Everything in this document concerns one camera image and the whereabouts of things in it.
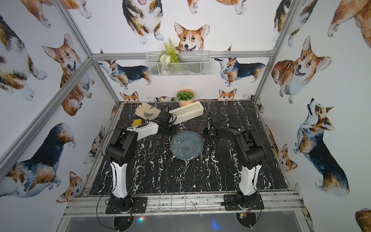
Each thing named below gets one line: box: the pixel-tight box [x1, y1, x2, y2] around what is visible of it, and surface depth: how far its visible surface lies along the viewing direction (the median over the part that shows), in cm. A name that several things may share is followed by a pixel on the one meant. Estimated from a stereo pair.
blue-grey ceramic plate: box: [170, 130, 204, 160], surface depth 95 cm
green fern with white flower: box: [158, 37, 181, 76], surface depth 85 cm
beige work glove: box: [134, 101, 161, 121], surface depth 116 cm
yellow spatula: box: [132, 118, 143, 128], surface depth 109 cm
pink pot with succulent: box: [176, 88, 195, 107], surface depth 109 cm
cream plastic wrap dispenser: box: [169, 101, 205, 126], surface depth 111 cm
